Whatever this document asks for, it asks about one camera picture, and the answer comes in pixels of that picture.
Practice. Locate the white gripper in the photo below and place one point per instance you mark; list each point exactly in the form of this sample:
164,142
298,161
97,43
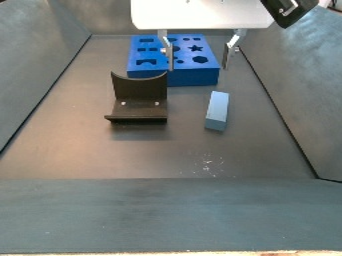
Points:
199,14

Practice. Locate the light blue rectangular block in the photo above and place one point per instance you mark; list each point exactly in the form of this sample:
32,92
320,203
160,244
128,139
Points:
216,111

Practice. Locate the blue foam shape board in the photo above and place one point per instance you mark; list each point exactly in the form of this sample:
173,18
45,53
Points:
195,65

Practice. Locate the black curved fixture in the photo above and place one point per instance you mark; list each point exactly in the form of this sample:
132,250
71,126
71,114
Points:
140,99

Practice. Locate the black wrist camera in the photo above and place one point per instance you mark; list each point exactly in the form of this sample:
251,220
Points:
287,11

